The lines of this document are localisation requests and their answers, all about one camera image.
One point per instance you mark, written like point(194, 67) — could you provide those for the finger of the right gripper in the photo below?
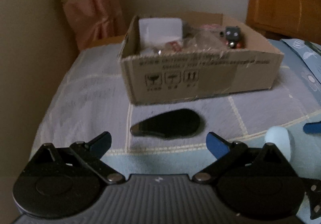
point(312, 128)
point(312, 190)

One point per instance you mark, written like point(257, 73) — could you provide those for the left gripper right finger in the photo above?
point(251, 182)

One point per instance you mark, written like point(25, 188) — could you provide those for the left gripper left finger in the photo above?
point(63, 182)

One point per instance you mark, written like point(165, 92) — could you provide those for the light blue egg-shaped case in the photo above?
point(281, 138)

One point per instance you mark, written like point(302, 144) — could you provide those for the clear plastic jar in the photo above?
point(206, 40)

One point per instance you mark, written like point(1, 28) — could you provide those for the white plastic bottle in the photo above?
point(154, 32)

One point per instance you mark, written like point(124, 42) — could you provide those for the light blue pillow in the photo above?
point(303, 58)

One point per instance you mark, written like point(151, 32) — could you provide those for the black glasses case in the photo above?
point(170, 125)

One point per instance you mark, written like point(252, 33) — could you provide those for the cardboard box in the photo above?
point(181, 77)

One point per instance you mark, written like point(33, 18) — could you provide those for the patterned curtain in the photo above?
point(93, 20)

